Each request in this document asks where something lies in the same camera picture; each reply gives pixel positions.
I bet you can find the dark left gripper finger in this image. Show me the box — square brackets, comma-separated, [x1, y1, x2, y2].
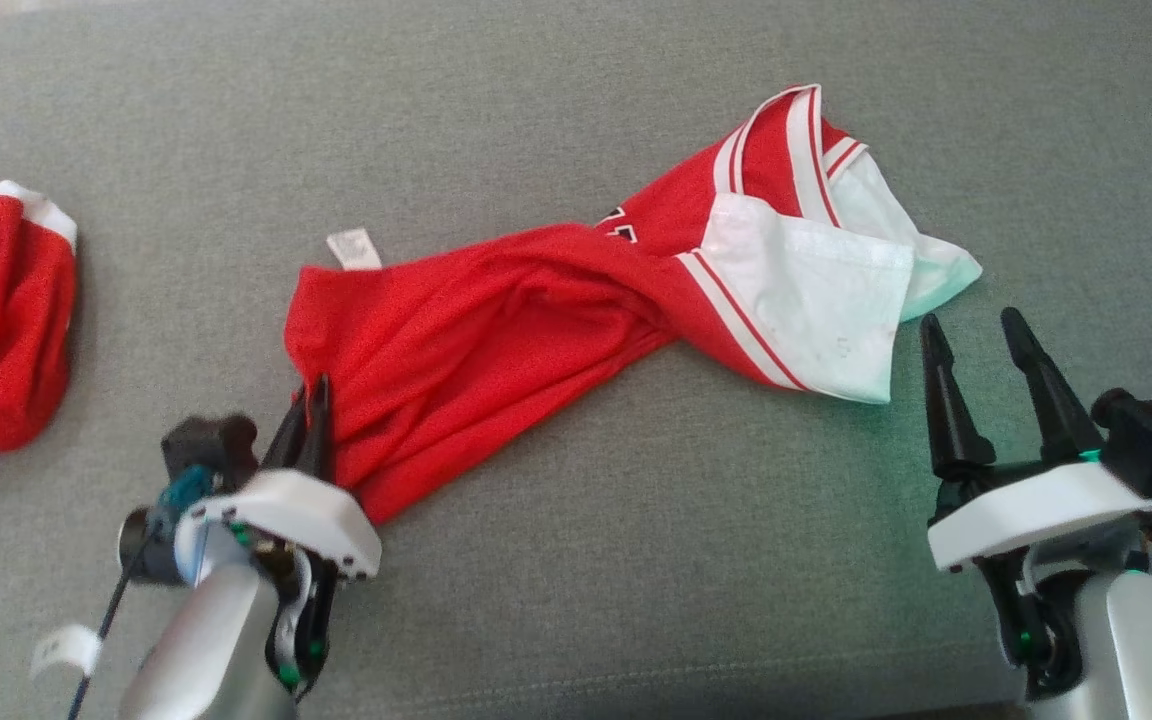
[261, 390, 312, 473]
[298, 375, 337, 483]

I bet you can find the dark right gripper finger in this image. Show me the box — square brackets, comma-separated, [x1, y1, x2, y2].
[919, 313, 995, 481]
[1000, 307, 1105, 463]

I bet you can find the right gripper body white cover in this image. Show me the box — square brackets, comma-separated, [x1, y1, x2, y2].
[928, 455, 1152, 701]

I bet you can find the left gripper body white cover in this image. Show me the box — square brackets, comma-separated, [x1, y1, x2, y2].
[176, 470, 382, 696]

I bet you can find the red jersey with white trim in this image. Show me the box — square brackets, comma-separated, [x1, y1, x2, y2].
[284, 85, 983, 526]

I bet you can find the left black cable teal plug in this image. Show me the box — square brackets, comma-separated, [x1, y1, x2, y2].
[66, 465, 215, 720]

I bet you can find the white cable label tag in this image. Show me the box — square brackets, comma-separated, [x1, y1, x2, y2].
[31, 625, 102, 679]

